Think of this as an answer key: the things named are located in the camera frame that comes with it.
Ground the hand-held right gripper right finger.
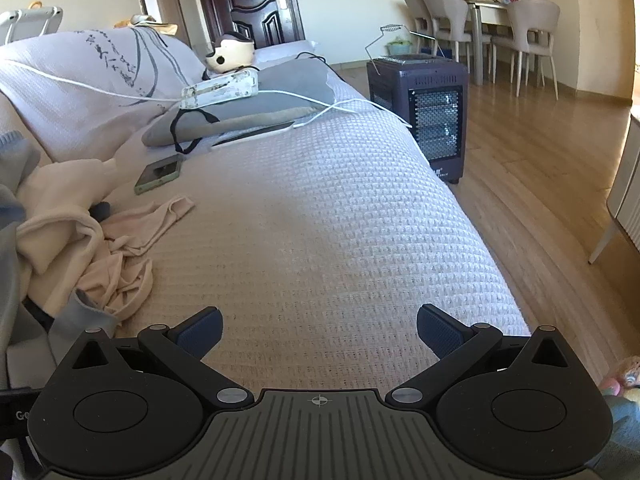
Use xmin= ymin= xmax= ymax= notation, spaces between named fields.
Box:
xmin=386 ymin=304 xmax=572 ymax=409

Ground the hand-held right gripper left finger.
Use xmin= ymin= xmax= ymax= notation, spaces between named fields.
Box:
xmin=67 ymin=306 xmax=256 ymax=411

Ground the light blue sweater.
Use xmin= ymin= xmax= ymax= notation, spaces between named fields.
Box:
xmin=0 ymin=131 xmax=118 ymax=391

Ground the cream sweatshirt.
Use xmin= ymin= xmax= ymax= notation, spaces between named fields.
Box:
xmin=15 ymin=157 xmax=118 ymax=281

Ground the pink garment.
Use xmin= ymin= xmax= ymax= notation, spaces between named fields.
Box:
xmin=75 ymin=197 xmax=196 ymax=321

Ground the smartphone in green case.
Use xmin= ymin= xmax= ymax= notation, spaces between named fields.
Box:
xmin=134 ymin=155 xmax=185 ymax=195

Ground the sofa with white cover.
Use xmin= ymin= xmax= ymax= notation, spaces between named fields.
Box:
xmin=0 ymin=40 xmax=533 ymax=391

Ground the plush slipper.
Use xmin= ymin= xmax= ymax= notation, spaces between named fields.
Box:
xmin=597 ymin=355 xmax=640 ymax=396

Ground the person's leg in jeans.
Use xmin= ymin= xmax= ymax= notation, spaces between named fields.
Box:
xmin=597 ymin=392 xmax=640 ymax=480

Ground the white television cabinet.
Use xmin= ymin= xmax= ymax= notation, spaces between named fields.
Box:
xmin=589 ymin=115 xmax=640 ymax=265

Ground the white power strip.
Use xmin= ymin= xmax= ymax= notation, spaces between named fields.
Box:
xmin=180 ymin=69 xmax=260 ymax=110

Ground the dark electric heater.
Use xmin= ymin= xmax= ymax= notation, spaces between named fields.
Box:
xmin=366 ymin=55 xmax=471 ymax=184

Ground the grey cushion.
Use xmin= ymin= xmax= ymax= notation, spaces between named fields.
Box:
xmin=141 ymin=57 xmax=333 ymax=148

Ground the printed white cushion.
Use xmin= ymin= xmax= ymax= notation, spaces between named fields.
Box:
xmin=0 ymin=27 xmax=208 ymax=163

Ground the dining table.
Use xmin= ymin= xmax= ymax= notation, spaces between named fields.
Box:
xmin=467 ymin=0 xmax=511 ymax=86

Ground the white metal rack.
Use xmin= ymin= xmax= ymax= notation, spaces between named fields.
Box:
xmin=0 ymin=6 xmax=65 ymax=46

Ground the black strap cable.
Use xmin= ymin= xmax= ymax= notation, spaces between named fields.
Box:
xmin=169 ymin=106 xmax=221 ymax=155

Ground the wire hanger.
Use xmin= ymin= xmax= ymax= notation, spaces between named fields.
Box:
xmin=364 ymin=24 xmax=441 ymax=61

